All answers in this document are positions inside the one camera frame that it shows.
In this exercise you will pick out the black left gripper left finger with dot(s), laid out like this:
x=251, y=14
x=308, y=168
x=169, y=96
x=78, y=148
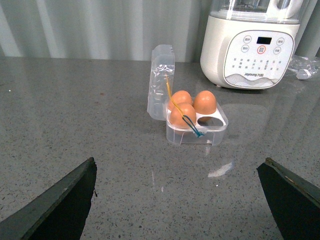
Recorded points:
x=59, y=213

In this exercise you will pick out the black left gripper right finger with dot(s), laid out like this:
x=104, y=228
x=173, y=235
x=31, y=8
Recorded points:
x=293, y=201

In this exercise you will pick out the clear plastic egg box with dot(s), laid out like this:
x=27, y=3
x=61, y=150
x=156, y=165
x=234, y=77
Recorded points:
x=213, y=126

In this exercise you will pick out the brown egg back right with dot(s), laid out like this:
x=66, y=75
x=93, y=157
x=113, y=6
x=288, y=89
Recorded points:
x=205, y=103

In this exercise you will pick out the brown egg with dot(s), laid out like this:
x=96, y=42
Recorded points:
x=178, y=97
x=175, y=118
x=205, y=103

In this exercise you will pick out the brown egg front left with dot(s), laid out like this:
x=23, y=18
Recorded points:
x=175, y=118

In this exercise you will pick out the brown egg back left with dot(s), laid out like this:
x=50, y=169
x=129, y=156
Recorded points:
x=178, y=97

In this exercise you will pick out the blue rubber band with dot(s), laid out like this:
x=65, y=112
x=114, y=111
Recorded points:
x=190, y=123

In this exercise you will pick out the clear plastic bag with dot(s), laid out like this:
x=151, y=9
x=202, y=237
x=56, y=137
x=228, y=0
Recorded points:
x=303, y=68

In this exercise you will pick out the white Joyoung blender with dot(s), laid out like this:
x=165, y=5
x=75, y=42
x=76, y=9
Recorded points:
x=248, y=44

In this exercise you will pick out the yellow rubber band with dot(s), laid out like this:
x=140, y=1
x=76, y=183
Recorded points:
x=170, y=96

